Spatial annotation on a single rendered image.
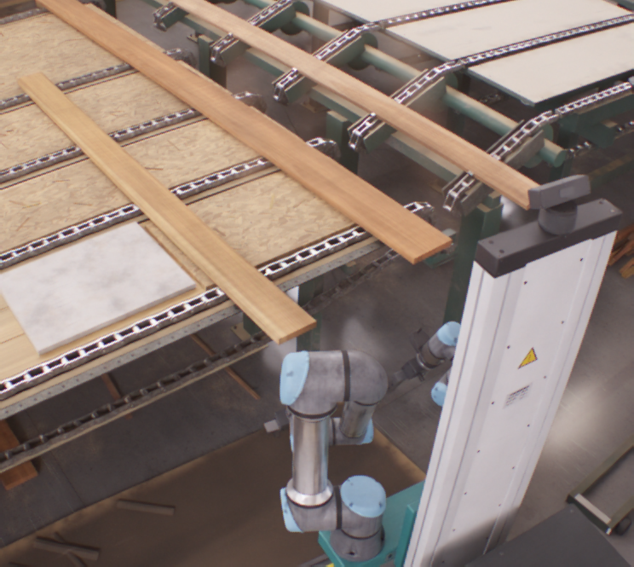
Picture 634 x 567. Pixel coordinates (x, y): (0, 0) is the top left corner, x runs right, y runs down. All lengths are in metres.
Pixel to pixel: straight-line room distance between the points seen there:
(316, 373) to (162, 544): 1.49
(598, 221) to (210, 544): 2.02
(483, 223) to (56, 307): 1.80
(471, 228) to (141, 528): 1.86
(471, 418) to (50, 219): 2.03
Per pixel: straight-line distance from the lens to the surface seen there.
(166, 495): 3.21
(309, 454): 1.89
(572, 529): 2.22
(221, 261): 2.82
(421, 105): 3.86
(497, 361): 1.61
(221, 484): 3.22
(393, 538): 2.24
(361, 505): 2.01
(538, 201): 1.43
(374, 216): 3.07
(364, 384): 1.76
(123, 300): 2.76
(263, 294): 2.68
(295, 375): 1.74
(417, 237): 2.99
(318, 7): 5.45
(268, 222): 3.09
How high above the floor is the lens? 2.61
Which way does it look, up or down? 38 degrees down
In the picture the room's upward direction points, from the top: 2 degrees clockwise
